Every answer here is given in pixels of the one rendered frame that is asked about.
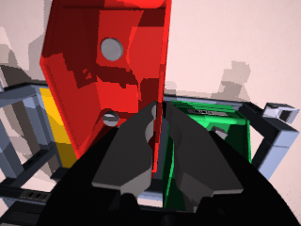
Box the black tool case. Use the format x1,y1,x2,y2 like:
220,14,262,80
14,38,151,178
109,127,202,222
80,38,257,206
0,201,45,226

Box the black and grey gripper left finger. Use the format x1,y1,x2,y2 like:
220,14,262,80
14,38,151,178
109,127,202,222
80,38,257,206
36,101,158,226

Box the white round disc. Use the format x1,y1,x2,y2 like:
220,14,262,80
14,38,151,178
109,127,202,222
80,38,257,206
101,38,123,61

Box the red bin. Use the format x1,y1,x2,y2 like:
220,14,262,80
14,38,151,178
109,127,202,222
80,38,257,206
40,0,172,172

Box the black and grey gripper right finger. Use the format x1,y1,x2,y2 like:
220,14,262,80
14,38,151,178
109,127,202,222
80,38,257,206
162,101,301,226

